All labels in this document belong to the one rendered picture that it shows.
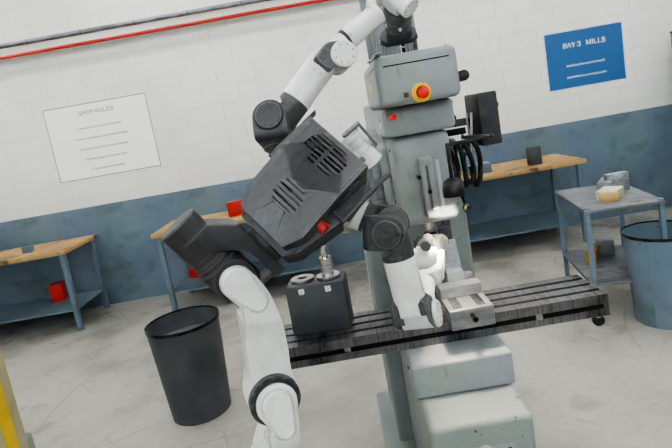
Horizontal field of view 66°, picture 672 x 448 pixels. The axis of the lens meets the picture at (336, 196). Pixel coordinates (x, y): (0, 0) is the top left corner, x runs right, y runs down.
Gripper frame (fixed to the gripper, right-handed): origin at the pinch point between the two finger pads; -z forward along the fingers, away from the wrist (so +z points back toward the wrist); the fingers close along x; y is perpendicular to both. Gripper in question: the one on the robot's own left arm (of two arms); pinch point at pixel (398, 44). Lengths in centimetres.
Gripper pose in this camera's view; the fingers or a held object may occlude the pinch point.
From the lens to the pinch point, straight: 187.6
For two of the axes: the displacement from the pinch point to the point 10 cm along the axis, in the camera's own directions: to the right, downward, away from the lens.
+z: -1.3, -3.5, -9.3
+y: -1.2, -9.2, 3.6
